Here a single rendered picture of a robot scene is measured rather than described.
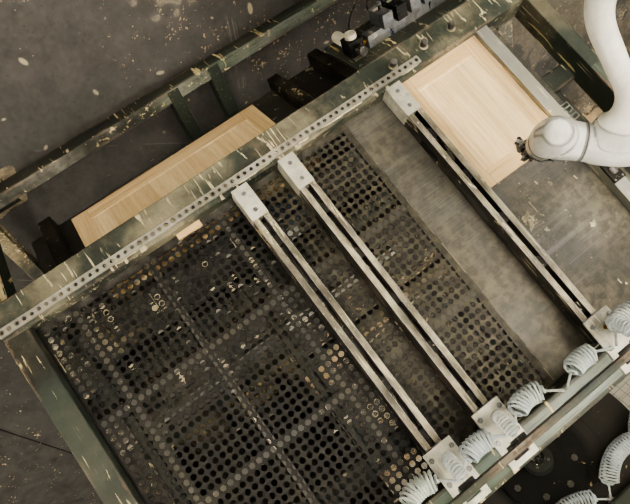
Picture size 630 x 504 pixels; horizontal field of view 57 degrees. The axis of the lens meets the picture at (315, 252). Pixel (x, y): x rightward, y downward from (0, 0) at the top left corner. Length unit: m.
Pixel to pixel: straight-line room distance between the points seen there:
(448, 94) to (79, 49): 1.43
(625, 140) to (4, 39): 2.08
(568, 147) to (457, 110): 0.65
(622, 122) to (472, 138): 0.63
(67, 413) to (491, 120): 1.68
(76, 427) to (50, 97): 1.33
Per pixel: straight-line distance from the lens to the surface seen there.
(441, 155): 2.01
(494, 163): 2.11
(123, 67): 2.63
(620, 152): 1.66
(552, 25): 2.43
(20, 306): 1.99
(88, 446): 1.88
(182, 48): 2.69
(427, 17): 2.32
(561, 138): 1.59
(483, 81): 2.25
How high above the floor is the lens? 2.39
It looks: 41 degrees down
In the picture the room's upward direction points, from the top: 135 degrees clockwise
